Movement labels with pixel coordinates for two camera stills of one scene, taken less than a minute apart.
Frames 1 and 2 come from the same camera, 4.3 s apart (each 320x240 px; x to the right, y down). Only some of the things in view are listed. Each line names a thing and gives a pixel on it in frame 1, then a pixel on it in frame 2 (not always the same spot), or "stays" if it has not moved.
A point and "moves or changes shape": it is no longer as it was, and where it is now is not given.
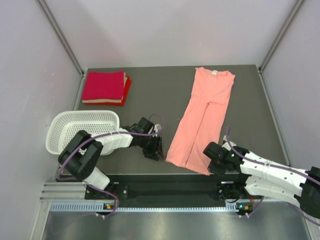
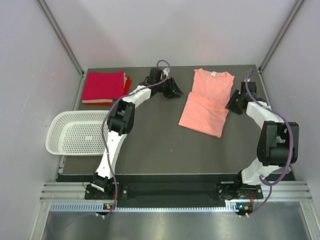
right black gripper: (214, 169) to (230, 105)
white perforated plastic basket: (65, 125) stays
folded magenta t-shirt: (100, 85) stays
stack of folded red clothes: (128, 86) stays
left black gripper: (156, 151) to (172, 87)
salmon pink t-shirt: (199, 125) moves or changes shape
